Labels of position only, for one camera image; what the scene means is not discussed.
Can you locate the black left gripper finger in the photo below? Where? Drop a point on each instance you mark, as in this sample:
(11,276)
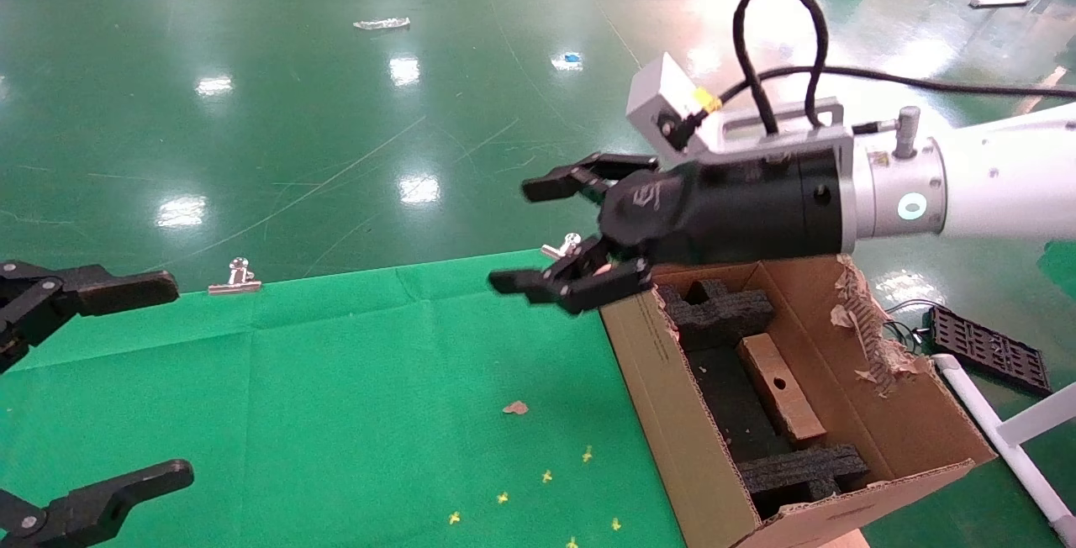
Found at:
(101,502)
(118,287)

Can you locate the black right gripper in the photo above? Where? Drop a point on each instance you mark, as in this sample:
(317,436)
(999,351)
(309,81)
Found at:
(740,212)

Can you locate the small brown cardboard box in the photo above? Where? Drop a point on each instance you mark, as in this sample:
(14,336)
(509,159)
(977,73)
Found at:
(782,388)

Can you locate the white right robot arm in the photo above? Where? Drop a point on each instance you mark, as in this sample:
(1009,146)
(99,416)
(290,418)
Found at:
(1009,187)

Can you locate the brown cardboard scrap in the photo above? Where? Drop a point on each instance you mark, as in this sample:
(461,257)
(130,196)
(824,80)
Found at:
(515,407)

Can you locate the large open cardboard carton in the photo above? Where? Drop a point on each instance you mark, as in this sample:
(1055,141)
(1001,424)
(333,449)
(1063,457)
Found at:
(916,430)

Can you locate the silver binder clip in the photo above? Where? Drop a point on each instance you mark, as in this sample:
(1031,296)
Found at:
(238,283)
(565,247)

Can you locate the green table cloth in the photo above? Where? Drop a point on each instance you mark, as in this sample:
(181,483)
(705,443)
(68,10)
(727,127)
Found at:
(294,405)

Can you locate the black foam base strip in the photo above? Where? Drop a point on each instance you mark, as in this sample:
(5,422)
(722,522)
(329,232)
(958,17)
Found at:
(730,413)

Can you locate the black plastic grid tray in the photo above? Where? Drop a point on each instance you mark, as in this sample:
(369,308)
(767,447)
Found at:
(992,350)

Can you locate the green fabric piece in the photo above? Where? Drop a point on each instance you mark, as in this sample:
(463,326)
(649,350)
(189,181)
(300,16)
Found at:
(1063,271)

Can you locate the gray wrist camera box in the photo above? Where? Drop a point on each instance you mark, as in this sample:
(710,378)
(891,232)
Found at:
(660,98)

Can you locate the gray camera mounting bracket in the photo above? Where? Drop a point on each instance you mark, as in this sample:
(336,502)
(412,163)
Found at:
(782,140)

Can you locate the white pipe frame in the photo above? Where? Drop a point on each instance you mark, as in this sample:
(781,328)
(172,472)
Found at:
(1042,422)

